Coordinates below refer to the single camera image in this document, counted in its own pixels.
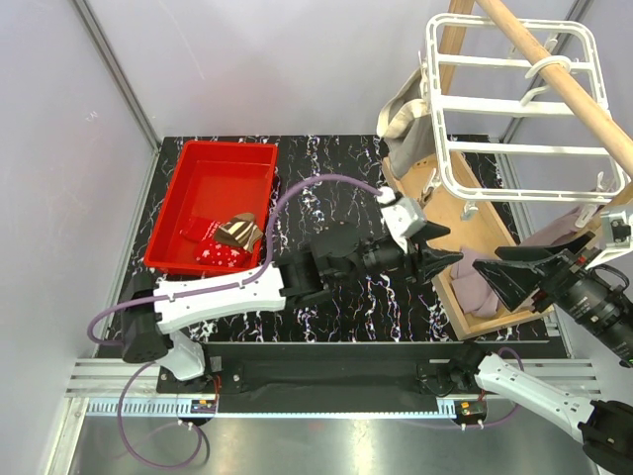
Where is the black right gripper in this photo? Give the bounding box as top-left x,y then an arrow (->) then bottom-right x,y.
471,227 -> 633,362

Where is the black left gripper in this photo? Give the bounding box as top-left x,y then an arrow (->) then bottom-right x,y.
333,222 -> 462,287

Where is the brown striped sock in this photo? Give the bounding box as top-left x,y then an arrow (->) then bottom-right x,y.
417,156 -> 442,209
214,213 -> 263,252

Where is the white clip hanger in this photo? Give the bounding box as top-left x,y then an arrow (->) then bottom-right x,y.
420,13 -> 631,219

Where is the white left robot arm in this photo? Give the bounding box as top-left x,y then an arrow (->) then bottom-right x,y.
121,222 -> 463,392

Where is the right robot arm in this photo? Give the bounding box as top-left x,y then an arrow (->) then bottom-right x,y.
445,236 -> 632,474

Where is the mauve sock in tray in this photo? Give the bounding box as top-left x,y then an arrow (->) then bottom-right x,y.
450,247 -> 499,319

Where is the mauve sock hanging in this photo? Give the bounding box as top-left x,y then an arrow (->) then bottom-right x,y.
520,205 -> 598,246

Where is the cream grey sock hanging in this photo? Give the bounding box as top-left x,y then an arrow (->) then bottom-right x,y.
376,63 -> 436,180

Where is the wooden hanging rod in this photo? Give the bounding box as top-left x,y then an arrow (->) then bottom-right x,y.
478,0 -> 632,176

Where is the red snowflake sock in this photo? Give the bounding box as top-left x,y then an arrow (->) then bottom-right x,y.
180,217 -> 253,269

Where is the red plastic bin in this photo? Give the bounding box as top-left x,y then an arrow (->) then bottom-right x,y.
143,141 -> 278,276

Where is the wooden rack frame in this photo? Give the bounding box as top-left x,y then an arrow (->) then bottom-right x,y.
380,0 -> 633,341

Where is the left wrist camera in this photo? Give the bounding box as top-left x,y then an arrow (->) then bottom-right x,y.
378,186 -> 427,251

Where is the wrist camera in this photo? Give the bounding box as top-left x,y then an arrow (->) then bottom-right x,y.
378,186 -> 427,251
587,204 -> 632,269

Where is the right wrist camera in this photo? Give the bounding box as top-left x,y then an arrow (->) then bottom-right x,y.
587,204 -> 632,269

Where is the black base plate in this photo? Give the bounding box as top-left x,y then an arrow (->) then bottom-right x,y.
155,340 -> 570,427

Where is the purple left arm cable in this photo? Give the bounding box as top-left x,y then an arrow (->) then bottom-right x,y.
87,173 -> 386,345

